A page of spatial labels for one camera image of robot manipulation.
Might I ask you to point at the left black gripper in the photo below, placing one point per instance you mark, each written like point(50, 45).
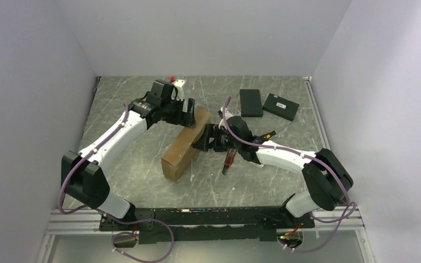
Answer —
point(183, 119)

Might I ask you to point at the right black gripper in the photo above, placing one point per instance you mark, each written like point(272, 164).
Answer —
point(213, 131)

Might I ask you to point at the red utility knife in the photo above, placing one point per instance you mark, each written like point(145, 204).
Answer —
point(228, 160)

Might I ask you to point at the brown cardboard express box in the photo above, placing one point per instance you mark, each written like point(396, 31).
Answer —
point(181, 152)

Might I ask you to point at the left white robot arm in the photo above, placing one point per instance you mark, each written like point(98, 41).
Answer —
point(82, 173)

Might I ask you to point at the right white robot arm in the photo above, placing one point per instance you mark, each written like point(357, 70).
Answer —
point(326, 179)

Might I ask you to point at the black rectangular box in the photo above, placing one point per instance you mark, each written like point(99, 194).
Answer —
point(250, 100)

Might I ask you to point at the black box with label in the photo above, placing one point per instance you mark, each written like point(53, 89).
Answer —
point(280, 107)

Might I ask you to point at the yellow black screwdriver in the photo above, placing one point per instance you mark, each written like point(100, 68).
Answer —
point(271, 134)

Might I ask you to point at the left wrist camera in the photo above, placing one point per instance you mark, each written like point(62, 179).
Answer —
point(178, 92)

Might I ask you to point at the white network switch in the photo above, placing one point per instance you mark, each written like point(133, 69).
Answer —
point(257, 164)

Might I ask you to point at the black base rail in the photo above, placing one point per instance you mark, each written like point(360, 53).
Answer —
point(208, 224)

